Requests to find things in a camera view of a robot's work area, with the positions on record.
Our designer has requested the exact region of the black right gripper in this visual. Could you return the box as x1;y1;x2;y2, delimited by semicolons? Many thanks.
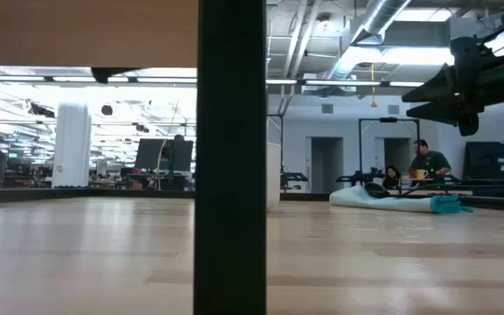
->
401;36;504;137

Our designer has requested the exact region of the white mug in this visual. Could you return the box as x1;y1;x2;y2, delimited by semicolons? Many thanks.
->
265;142;283;213

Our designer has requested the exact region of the wooden shelf with black side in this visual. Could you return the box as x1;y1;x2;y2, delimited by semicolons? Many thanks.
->
0;0;267;315

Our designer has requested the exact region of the grey door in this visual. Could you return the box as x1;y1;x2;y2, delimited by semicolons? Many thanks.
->
374;136;412;174
305;136;345;194

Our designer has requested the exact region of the black equipment cabinet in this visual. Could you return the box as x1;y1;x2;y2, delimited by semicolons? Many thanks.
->
463;140;504;187

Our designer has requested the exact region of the light blue folded cloth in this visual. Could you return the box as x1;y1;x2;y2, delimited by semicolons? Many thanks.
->
328;183;475;215

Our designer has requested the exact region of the black background monitor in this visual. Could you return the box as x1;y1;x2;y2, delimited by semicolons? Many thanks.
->
164;134;195;173
134;137;166;172

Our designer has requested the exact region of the white pillar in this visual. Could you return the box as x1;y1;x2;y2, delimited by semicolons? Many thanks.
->
51;101;93;189

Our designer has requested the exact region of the black gantry frame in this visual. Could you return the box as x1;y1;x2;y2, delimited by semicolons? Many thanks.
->
357;116;422;187

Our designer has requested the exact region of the yellow hanging cord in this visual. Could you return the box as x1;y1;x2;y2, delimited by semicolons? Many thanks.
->
369;63;379;109

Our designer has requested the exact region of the silver ceiling duct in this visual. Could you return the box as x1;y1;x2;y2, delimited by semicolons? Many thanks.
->
320;0;413;95

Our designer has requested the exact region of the black aluminium table frame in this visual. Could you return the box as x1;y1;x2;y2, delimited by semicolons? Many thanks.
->
0;185;504;214

